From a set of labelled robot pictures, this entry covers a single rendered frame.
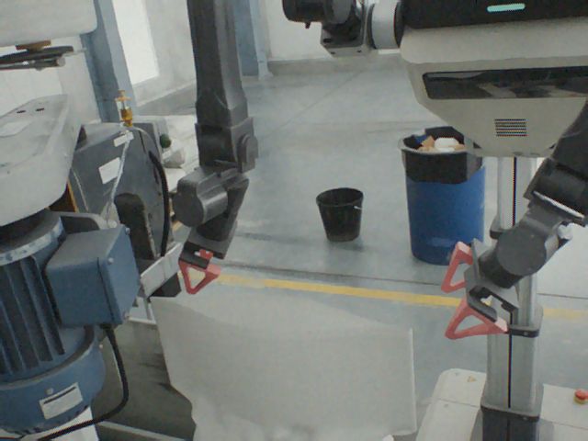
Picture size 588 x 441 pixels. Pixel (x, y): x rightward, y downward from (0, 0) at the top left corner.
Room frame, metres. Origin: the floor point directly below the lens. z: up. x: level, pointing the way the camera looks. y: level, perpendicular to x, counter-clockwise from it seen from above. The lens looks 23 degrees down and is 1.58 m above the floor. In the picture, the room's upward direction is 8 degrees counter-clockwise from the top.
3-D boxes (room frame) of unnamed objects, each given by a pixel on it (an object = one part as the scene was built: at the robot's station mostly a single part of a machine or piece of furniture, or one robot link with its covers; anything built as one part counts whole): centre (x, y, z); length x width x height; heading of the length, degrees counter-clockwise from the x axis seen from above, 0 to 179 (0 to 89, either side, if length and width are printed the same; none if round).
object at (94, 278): (0.65, 0.24, 1.25); 0.10 x 0.08 x 0.12; 179
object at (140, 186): (1.11, 0.43, 1.21); 0.30 x 0.25 x 0.30; 64
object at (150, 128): (1.19, 0.27, 1.29); 0.08 x 0.05 x 0.09; 64
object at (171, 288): (1.14, 0.29, 0.98); 0.09 x 0.05 x 0.05; 154
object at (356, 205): (3.36, -0.30, 0.13); 0.30 x 0.30 x 0.26
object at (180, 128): (4.51, 0.94, 0.56); 0.67 x 0.43 x 0.15; 64
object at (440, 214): (2.99, -0.84, 0.32); 0.51 x 0.48 x 0.65; 154
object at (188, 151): (4.39, 0.76, 0.44); 0.68 x 0.44 x 0.15; 154
